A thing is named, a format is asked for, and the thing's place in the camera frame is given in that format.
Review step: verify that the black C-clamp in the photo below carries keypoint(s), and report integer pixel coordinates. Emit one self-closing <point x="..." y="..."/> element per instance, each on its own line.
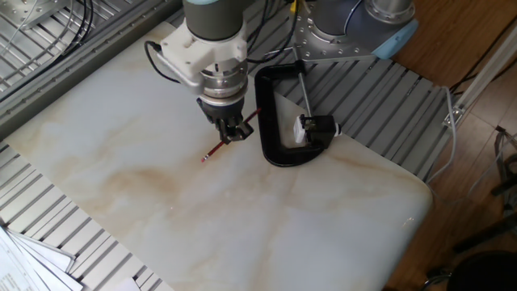
<point x="266" y="121"/>

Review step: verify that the stack of printed papers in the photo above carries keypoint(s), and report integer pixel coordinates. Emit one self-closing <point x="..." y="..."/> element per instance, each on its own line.
<point x="24" y="262"/>

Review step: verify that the grey aluminium table rail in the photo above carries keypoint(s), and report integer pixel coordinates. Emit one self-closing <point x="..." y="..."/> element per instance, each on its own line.
<point x="81" y="68"/>

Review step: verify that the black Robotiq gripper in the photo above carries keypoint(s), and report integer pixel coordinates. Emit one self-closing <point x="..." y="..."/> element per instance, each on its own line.
<point x="222" y="109"/>

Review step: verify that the yellow tag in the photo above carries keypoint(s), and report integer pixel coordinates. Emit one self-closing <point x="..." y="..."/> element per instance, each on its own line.
<point x="295" y="5"/>

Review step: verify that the marble pattern board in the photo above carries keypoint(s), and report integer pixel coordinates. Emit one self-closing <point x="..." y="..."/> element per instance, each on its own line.
<point x="202" y="210"/>

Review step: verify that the red pencil with eraser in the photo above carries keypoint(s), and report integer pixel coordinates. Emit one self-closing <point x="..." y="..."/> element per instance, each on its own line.
<point x="212" y="152"/>

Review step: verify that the single white paper sheet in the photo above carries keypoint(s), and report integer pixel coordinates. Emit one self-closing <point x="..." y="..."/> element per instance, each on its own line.
<point x="127" y="285"/>

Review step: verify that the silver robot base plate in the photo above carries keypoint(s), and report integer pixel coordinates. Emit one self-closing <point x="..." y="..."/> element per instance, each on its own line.
<point x="323" y="48"/>

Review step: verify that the silver perforated plate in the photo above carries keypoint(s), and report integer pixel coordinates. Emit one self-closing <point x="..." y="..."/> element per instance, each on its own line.
<point x="32" y="12"/>

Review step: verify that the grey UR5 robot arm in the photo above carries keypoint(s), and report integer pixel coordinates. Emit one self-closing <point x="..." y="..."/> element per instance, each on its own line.
<point x="214" y="20"/>

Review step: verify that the aluminium profile with bracket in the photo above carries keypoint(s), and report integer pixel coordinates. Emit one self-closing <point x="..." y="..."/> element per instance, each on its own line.
<point x="484" y="77"/>

